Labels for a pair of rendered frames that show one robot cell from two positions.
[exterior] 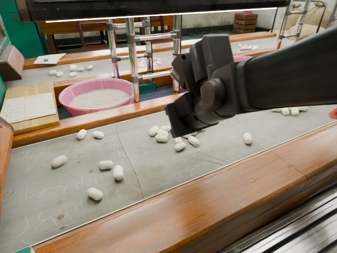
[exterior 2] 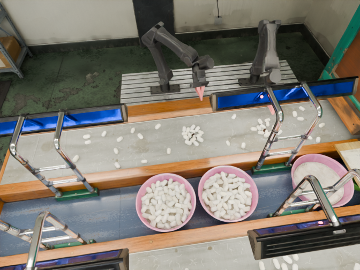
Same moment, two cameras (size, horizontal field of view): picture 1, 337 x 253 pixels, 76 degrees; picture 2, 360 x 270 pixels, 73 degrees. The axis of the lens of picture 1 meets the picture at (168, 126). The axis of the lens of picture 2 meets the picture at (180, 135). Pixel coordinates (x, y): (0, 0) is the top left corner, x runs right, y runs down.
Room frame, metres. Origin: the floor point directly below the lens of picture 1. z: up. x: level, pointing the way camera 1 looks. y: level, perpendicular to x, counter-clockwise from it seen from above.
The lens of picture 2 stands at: (1.40, -0.16, 1.81)
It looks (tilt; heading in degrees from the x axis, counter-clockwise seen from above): 54 degrees down; 202
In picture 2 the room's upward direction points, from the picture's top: 3 degrees counter-clockwise
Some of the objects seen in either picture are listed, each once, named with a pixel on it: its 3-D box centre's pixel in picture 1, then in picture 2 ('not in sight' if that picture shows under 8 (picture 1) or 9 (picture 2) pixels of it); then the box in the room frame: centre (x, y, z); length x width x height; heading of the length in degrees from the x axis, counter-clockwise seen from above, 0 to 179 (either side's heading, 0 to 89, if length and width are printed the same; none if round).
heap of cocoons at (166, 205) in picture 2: not in sight; (166, 204); (1.04, -0.39, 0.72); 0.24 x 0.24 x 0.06
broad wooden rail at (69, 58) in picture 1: (173, 57); not in sight; (1.48, -0.03, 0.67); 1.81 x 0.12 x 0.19; 117
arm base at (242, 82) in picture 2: not in sight; (254, 77); (0.04, -0.16, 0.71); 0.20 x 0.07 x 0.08; 115
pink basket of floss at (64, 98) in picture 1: (101, 103); (317, 182); (0.72, 0.25, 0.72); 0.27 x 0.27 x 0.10
